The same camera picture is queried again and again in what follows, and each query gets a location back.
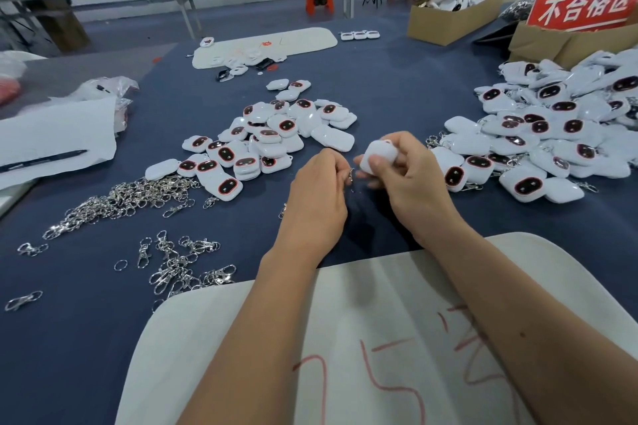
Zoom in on person's right hand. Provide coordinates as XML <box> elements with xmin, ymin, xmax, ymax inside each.
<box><xmin>354</xmin><ymin>131</ymin><xmax>467</xmax><ymax>244</ymax></box>

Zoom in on person's left hand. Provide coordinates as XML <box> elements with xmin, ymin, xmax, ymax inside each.
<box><xmin>271</xmin><ymin>147</ymin><xmax>352</xmax><ymax>266</ymax></box>

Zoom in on white tag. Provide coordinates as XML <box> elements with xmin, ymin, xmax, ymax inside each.
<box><xmin>360</xmin><ymin>139</ymin><xmax>401</xmax><ymax>177</ymax></box>

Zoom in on person's right forearm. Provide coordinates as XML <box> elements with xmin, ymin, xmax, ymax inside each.
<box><xmin>429</xmin><ymin>218</ymin><xmax>638</xmax><ymax>425</ymax></box>

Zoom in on person's left forearm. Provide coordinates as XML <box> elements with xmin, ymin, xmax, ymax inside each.
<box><xmin>177</xmin><ymin>252</ymin><xmax>335</xmax><ymax>425</ymax></box>

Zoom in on white foam board red marks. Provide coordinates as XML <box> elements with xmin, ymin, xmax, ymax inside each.
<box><xmin>114</xmin><ymin>232</ymin><xmax>638</xmax><ymax>425</ymax></box>

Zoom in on open cardboard box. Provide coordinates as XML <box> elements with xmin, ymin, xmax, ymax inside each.
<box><xmin>407</xmin><ymin>0</ymin><xmax>514</xmax><ymax>47</ymax></box>

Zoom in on long white foam board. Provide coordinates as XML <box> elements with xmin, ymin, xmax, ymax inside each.
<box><xmin>191</xmin><ymin>27</ymin><xmax>339</xmax><ymax>70</ymax></box>

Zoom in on flat brown cardboard box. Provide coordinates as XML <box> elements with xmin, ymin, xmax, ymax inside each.
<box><xmin>508</xmin><ymin>21</ymin><xmax>638</xmax><ymax>69</ymax></box>

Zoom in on red sign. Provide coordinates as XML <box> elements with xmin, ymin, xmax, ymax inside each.
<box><xmin>527</xmin><ymin>0</ymin><xmax>638</xmax><ymax>33</ymax></box>

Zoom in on white paper sheet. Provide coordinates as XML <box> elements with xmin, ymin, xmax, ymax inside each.
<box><xmin>0</xmin><ymin>98</ymin><xmax>119</xmax><ymax>192</ymax></box>

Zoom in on black pen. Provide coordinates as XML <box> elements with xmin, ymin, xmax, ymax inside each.
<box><xmin>0</xmin><ymin>149</ymin><xmax>89</xmax><ymax>173</ymax></box>

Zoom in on orange bag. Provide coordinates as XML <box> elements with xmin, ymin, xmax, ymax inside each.
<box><xmin>0</xmin><ymin>78</ymin><xmax>23</xmax><ymax>107</ymax></box>

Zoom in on white plastic bag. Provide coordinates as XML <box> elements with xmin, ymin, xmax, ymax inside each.
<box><xmin>0</xmin><ymin>49</ymin><xmax>46</xmax><ymax>79</ymax></box>

